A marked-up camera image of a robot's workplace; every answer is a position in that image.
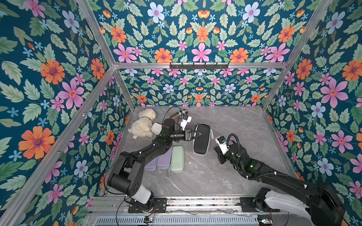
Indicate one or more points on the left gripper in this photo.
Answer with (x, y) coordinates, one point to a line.
(185, 135)

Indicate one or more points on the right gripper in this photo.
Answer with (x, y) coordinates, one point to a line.
(220, 154)

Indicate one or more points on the beige case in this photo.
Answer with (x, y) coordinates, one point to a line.
(201, 144)

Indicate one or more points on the mint green zippered case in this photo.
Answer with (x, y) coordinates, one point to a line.
(177, 159)

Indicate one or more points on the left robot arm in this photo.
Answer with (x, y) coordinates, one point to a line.
(126, 174)

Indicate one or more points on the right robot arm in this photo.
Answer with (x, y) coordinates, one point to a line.
(318, 203)

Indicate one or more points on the plaid folded umbrella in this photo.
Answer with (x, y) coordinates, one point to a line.
(178, 115)

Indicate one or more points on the white closed umbrella case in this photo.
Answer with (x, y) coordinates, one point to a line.
(156, 128)

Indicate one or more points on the white plush dog toy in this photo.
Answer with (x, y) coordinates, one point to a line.
(142, 126)

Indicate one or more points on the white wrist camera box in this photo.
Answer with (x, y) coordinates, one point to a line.
(222, 143)

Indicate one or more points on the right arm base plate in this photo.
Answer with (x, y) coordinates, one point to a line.
(249, 204)

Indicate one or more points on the black hook rail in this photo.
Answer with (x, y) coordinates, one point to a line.
(192, 66)

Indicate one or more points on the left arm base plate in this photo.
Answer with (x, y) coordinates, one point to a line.
(154, 205)

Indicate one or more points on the aluminium front rail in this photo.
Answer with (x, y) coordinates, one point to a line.
(228, 204)

